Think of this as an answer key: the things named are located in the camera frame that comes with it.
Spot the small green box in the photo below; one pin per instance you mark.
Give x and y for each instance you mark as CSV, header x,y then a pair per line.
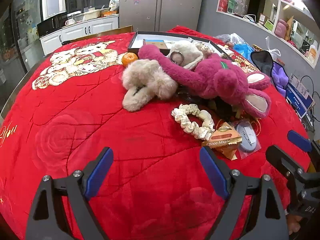
x,y
268,25

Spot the cream plush toy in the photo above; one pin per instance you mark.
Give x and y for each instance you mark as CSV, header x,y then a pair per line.
x,y
186,48

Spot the round grey device in bag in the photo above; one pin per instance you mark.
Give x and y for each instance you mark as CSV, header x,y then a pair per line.
x,y
246,135

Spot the white wall shelf unit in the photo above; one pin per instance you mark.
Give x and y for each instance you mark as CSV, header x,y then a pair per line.
x,y
275,10

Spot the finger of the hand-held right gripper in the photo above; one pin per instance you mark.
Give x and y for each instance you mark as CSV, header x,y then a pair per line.
x,y
298,140
282,161

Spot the tangerine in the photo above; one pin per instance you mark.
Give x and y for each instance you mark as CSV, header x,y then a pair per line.
x,y
130,59

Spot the pink plush bunny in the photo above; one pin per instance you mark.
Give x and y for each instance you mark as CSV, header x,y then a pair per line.
x,y
190,72

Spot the white bottle orange label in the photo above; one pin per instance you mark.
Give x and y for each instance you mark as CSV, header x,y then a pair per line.
x,y
312,53

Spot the purple cloth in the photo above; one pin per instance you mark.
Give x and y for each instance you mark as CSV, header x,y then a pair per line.
x,y
279,76

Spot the person's right hand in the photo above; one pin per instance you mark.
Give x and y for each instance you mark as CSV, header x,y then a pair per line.
x,y
293,226

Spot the black frilly cloth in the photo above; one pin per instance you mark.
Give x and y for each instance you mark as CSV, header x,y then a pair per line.
x,y
222,107

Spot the blue plastic bag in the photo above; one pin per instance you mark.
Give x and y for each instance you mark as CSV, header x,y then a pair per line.
x,y
242,50

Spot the white plastic bag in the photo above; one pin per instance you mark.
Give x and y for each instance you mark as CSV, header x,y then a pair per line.
x,y
273,50

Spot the silver refrigerator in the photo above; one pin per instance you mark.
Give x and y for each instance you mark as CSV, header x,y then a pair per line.
x,y
160,5

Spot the white kitchen cabinet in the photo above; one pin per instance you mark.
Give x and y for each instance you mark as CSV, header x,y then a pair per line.
x,y
100,26

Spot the cream ruffled scrunchie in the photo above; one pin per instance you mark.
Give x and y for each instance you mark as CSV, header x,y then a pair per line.
x,y
192,128

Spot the white mug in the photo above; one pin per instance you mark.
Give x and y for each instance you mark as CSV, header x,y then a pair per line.
x,y
69,22

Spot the glass sliding door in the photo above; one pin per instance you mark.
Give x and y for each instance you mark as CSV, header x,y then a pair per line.
x,y
20,30

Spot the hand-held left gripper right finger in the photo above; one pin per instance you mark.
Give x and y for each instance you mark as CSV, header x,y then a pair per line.
x,y
213,172

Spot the gold chocolate packet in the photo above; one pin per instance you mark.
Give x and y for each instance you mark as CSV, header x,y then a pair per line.
x,y
222,136

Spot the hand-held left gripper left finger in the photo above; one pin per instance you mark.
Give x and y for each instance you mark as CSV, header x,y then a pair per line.
x,y
98,172

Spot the blue white box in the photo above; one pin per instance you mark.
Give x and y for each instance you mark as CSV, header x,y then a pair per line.
x,y
300,96

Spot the brown blue flat box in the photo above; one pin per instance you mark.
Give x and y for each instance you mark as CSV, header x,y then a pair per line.
x,y
155,44

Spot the clear plastic bag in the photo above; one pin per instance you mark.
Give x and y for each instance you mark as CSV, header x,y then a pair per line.
x,y
235,38

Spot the cream basin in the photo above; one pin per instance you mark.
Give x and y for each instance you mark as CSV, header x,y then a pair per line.
x,y
92,14

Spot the red printed blanket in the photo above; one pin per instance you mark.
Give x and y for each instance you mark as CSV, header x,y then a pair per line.
x,y
100,120

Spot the black shallow tray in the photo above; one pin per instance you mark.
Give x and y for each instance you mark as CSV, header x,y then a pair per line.
x,y
150,36

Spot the beige fluffy plush toy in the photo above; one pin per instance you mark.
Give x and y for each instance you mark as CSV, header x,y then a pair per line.
x,y
147,77

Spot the dark cloth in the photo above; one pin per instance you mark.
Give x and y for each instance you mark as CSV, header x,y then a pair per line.
x,y
261,60

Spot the printed bag on counter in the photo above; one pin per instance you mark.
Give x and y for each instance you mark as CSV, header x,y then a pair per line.
x,y
114,2

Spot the black microwave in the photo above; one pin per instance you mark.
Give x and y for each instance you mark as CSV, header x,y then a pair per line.
x,y
50,26

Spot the pink bottle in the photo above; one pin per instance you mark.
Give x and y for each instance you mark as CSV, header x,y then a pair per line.
x,y
281,28

